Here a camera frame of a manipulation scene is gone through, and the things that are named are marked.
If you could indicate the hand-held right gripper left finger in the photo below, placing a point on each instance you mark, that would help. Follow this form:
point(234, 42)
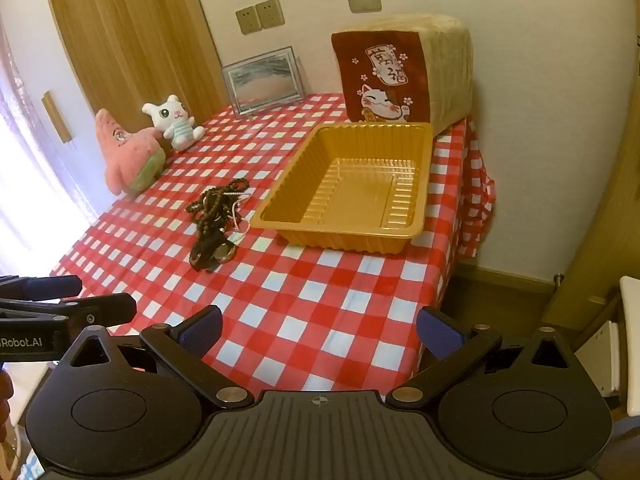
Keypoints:
point(202, 332)

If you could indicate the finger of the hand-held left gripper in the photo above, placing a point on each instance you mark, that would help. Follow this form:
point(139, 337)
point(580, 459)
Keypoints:
point(107, 308)
point(50, 286)

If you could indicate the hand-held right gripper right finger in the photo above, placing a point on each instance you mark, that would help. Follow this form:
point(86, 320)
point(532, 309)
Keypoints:
point(440, 335)

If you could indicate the yellow plastic tray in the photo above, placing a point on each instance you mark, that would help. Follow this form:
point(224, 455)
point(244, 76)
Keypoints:
point(360, 185)

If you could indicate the red white checkered tablecloth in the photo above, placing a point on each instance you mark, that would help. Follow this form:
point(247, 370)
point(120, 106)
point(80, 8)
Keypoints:
point(300, 280)

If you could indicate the white sliding door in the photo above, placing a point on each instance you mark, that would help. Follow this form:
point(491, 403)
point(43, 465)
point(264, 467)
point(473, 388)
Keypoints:
point(30, 160)

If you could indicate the pink starfish plush toy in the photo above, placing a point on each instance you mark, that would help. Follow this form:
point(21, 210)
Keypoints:
point(125, 155)

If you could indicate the white chair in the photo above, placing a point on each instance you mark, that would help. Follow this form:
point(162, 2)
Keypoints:
point(631, 340)

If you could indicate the white bunny plush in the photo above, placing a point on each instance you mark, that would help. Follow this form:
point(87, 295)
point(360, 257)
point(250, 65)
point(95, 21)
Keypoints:
point(172, 117)

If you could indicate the wooden room door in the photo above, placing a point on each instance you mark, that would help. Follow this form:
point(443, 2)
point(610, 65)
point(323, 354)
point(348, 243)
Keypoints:
point(615, 210)

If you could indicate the clear framed sand picture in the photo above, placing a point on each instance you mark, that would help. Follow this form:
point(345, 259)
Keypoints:
point(262, 80)

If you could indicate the bread-shaped cat print pillow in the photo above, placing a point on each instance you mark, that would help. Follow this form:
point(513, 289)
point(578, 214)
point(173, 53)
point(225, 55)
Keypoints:
point(440, 75)

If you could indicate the wooden wardrobe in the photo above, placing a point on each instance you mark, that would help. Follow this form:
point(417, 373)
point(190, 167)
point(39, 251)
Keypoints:
point(135, 35)

